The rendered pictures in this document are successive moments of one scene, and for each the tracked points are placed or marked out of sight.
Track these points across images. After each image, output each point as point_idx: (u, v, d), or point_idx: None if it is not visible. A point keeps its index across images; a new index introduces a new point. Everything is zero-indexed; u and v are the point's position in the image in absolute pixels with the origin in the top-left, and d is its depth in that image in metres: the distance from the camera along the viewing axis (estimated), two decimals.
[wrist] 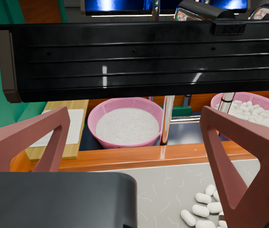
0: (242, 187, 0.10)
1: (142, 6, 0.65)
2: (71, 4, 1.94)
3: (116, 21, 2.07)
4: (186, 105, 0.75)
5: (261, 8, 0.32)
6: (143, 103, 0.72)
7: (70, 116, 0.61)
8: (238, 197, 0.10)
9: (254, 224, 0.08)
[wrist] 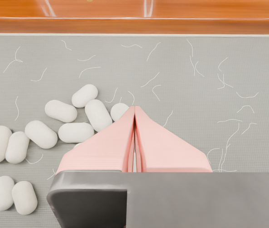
0: None
1: None
2: None
3: None
4: None
5: None
6: None
7: None
8: None
9: None
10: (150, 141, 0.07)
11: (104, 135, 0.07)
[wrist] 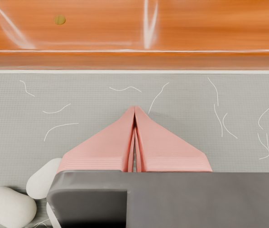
0: None
1: None
2: None
3: None
4: None
5: None
6: None
7: None
8: None
9: None
10: (150, 141, 0.07)
11: (104, 135, 0.07)
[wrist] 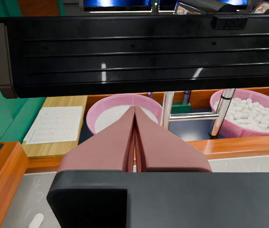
0: None
1: (141, 2, 0.64)
2: (70, 0, 1.92)
3: None
4: (185, 102, 0.75)
5: (263, 3, 0.32)
6: (142, 100, 0.71)
7: (69, 113, 0.61)
8: None
9: None
10: (150, 141, 0.07)
11: (104, 135, 0.07)
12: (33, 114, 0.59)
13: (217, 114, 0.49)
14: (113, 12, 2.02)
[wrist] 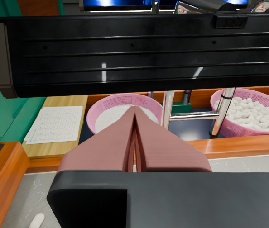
0: None
1: (141, 1, 0.64)
2: (70, 0, 1.92)
3: None
4: (185, 102, 0.75)
5: (263, 2, 0.32)
6: (143, 100, 0.71)
7: (69, 112, 0.61)
8: None
9: None
10: (150, 141, 0.07)
11: (104, 135, 0.07)
12: (34, 114, 0.59)
13: (217, 114, 0.49)
14: (113, 11, 2.02)
